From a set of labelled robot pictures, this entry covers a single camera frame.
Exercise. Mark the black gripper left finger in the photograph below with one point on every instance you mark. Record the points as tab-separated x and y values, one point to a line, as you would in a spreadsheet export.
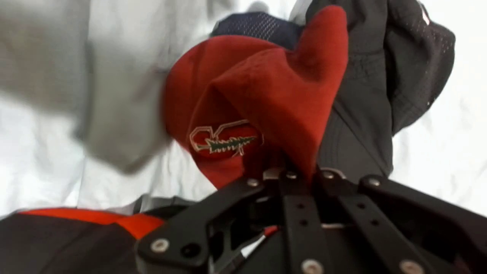
304	228

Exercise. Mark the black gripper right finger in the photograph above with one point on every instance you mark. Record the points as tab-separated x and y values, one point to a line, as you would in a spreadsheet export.
365	218

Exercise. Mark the black cap with white trim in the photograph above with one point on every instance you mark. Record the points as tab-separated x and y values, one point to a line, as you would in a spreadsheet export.
365	100

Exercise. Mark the red baseball cap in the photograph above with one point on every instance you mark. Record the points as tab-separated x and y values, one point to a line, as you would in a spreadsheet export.
253	85

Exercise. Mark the black and orange cap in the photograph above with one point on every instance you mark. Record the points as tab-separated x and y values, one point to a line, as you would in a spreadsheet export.
50	243

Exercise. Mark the light blue duvet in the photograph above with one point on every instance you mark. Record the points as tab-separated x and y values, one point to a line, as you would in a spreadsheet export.
50	152

